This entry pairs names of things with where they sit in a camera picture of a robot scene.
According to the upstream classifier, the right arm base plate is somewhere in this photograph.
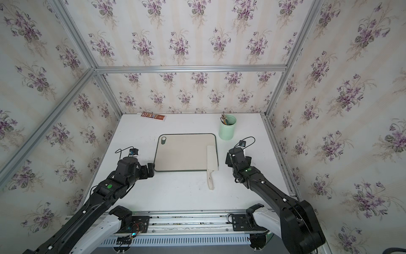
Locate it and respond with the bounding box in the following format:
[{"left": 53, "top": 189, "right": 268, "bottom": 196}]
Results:
[{"left": 227, "top": 213, "right": 267, "bottom": 232}]

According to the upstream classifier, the white ventilation grille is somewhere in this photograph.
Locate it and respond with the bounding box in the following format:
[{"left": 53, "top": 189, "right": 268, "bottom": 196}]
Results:
[{"left": 100, "top": 233, "right": 251, "bottom": 248}]

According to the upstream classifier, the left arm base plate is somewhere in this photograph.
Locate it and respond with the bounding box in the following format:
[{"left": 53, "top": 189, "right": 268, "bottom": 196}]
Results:
[{"left": 118, "top": 216, "right": 150, "bottom": 234}]

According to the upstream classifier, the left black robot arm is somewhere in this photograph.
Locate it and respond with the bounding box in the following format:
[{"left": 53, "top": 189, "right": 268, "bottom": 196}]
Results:
[{"left": 24, "top": 157, "right": 155, "bottom": 254}]

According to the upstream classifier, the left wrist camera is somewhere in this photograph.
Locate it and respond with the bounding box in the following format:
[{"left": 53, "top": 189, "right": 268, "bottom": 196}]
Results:
[{"left": 128, "top": 148, "right": 139, "bottom": 157}]

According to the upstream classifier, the green pencil cup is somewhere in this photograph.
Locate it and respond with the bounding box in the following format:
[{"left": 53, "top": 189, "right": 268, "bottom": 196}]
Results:
[{"left": 219, "top": 114, "right": 237, "bottom": 140}]

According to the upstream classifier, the coloured pencils bundle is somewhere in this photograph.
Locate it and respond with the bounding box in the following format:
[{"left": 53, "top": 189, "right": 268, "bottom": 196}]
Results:
[{"left": 221, "top": 114, "right": 228, "bottom": 126}]

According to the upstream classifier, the beige cutting board green rim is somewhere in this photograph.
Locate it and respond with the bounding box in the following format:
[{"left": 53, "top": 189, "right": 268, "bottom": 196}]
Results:
[{"left": 154, "top": 133, "right": 217, "bottom": 172}]

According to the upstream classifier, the red snack packet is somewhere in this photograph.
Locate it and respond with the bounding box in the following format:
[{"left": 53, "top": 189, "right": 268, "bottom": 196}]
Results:
[{"left": 141, "top": 112, "right": 166, "bottom": 121}]

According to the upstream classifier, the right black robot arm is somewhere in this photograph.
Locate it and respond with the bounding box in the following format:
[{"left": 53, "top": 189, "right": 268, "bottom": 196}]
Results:
[{"left": 225, "top": 148, "right": 326, "bottom": 254}]

